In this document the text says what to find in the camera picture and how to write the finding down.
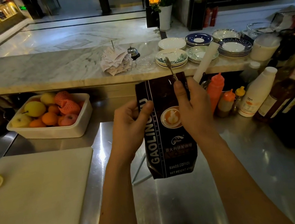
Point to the clear glass dish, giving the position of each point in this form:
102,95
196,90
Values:
145,61

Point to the red fire extinguishers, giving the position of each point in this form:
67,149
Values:
210,17

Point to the person's left thumb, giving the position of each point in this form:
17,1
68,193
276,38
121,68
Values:
147,112

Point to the stack of blue striped plates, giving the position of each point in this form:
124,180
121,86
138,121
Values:
234,47

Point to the stack of patterned grey plates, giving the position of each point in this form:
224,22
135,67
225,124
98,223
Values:
225,33

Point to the clear snack container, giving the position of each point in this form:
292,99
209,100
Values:
293,21

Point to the person's right hand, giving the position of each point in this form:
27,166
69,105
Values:
197,113

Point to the person's left forearm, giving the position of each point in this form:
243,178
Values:
118,205

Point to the small yellow pear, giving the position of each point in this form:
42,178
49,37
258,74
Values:
47,98

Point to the white plant pot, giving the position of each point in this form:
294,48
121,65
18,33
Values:
165,18

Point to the yellow capped squeeze bottle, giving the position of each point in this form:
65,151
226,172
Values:
239,99

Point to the orange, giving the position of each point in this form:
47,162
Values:
53,109
50,119
36,124

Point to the green exit sign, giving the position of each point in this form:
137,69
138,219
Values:
22,8

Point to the white paper roll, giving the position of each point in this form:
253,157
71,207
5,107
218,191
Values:
205,64

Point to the fruit in red foam net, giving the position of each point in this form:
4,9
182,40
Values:
62,97
70,107

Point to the black floor stand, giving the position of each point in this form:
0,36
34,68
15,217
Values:
196,13

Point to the person's right thumb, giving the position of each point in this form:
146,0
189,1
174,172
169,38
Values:
181,93

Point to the clear bottle with white cap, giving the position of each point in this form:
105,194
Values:
250,72

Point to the person's left hand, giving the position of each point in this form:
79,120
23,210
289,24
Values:
128,130

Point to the stack of leaf print plates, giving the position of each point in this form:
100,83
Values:
176,56

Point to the small orange capped squeeze bottle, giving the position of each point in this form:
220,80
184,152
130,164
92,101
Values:
225,104

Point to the clear glass bowl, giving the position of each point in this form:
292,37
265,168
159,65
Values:
260,29

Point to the person's right forearm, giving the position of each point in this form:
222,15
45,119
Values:
238,185

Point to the dark brown coffee bag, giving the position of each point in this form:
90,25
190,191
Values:
170,146

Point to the red apple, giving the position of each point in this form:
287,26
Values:
68,120

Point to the white tub with plastic wrap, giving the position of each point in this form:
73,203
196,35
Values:
263,48

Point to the stack of blue rimmed plates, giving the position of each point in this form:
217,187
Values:
199,39

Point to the white plastic fruit tub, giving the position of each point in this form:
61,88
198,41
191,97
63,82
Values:
63,131

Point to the stack of pale green plates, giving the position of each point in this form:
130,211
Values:
197,54

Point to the white plastic bottle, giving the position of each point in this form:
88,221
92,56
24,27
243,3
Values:
256,95

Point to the brown syrup bottle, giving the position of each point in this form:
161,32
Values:
280,96

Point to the metal call bell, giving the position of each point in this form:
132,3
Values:
133,52

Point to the small metal spoon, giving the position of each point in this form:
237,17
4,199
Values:
169,66

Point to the pile of paper receipts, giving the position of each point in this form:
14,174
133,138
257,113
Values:
116,62

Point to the white cutting board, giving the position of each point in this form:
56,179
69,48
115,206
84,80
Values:
39,190

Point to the pale green apple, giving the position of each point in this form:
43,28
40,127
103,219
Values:
20,121

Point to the tall orange squeeze bottle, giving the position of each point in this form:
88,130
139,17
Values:
215,90

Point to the large yellow pear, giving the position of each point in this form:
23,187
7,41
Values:
35,108

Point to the plain white plate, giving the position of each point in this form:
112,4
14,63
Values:
172,43

